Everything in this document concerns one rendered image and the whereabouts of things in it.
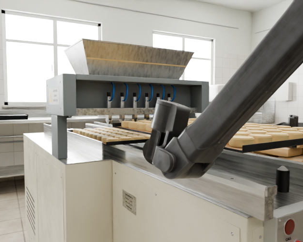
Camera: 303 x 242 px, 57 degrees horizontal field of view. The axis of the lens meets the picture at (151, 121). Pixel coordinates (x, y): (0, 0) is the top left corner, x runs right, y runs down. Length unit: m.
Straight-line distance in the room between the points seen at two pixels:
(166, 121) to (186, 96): 0.93
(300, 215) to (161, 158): 0.35
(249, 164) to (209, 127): 0.55
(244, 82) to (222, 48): 5.53
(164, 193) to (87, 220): 0.45
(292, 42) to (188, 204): 0.49
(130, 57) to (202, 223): 0.78
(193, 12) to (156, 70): 4.36
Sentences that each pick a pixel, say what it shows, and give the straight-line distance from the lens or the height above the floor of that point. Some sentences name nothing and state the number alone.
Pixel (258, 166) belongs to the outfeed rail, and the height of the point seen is 0.87.
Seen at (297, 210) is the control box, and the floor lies 0.84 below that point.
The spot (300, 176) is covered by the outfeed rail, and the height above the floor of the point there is 0.87.
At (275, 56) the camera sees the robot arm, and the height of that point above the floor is 1.13.
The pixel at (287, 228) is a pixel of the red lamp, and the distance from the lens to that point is 0.67.
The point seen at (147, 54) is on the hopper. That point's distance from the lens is 1.28.
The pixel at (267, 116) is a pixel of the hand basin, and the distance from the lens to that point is 5.84.
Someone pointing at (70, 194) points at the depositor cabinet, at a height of 0.72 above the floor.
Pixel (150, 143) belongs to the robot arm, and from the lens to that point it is 0.54.
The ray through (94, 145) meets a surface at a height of 0.89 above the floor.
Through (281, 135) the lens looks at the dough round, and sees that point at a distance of 0.69.
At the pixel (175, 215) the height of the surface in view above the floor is 0.76.
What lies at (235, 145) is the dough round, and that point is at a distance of 0.59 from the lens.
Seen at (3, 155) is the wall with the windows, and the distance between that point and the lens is 4.39.
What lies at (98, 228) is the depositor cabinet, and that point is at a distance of 1.24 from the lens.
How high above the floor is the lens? 1.07
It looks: 3 degrees down
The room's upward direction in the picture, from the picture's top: straight up
